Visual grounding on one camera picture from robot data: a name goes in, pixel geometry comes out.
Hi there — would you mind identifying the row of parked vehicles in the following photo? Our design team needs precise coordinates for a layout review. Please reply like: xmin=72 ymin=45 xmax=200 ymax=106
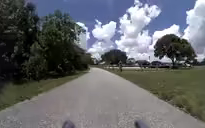
xmin=134 ymin=59 xmax=192 ymax=69

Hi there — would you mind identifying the grey asphalt path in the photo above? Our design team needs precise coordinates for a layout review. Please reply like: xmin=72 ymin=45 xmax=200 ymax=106
xmin=0 ymin=67 xmax=205 ymax=128

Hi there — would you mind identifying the broad dark tree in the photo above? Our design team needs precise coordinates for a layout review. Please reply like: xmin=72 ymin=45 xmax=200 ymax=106
xmin=100 ymin=49 xmax=129 ymax=66

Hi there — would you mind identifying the robot's own part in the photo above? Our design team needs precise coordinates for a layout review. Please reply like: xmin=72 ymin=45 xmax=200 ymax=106
xmin=133 ymin=119 xmax=151 ymax=128
xmin=62 ymin=120 xmax=77 ymax=128

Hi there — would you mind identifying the row of trees and bushes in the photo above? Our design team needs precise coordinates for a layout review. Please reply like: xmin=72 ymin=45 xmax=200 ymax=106
xmin=0 ymin=0 xmax=95 ymax=98

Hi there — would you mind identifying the tall tree with open crown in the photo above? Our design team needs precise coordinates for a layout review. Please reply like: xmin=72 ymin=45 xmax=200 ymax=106
xmin=153 ymin=33 xmax=198 ymax=68

